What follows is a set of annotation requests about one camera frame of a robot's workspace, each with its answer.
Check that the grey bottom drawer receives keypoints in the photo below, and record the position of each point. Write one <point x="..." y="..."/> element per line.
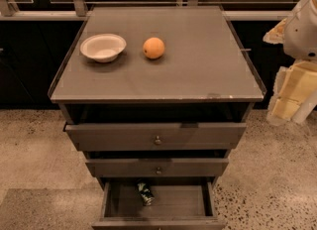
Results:
<point x="178" y="204"/>

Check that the grey drawer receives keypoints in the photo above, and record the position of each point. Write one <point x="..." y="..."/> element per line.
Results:
<point x="155" y="136"/>
<point x="157" y="167"/>
<point x="178" y="204"/>

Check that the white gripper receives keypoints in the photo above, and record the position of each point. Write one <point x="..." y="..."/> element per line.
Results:
<point x="302" y="36"/>

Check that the grey middle drawer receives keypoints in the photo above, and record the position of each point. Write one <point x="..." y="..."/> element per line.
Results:
<point x="157" y="167"/>

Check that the white paper bowl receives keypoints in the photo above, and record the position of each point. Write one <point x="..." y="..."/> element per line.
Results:
<point x="103" y="47"/>

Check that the green soda can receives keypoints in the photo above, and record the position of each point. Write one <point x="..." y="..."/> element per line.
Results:
<point x="145" y="193"/>

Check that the grey top drawer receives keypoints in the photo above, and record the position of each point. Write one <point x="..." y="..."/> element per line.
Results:
<point x="155" y="136"/>

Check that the orange fruit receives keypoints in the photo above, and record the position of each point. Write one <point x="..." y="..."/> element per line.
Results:
<point x="153" y="48"/>

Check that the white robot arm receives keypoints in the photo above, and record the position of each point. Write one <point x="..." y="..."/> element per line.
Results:
<point x="300" y="38"/>

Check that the grey drawer cabinet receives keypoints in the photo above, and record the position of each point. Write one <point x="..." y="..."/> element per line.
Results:
<point x="202" y="77"/>

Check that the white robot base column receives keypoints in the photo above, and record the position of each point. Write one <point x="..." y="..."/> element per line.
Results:
<point x="305" y="109"/>

